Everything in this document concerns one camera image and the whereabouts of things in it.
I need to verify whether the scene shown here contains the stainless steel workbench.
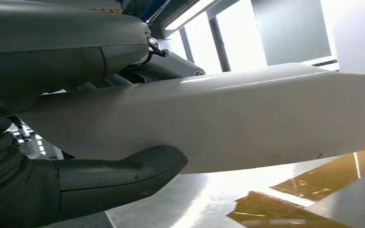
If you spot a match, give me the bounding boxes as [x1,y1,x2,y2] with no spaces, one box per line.
[105,154,365,228]

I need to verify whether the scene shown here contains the yellow tape on workbench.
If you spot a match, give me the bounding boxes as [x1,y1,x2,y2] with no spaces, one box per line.
[226,146,365,228]

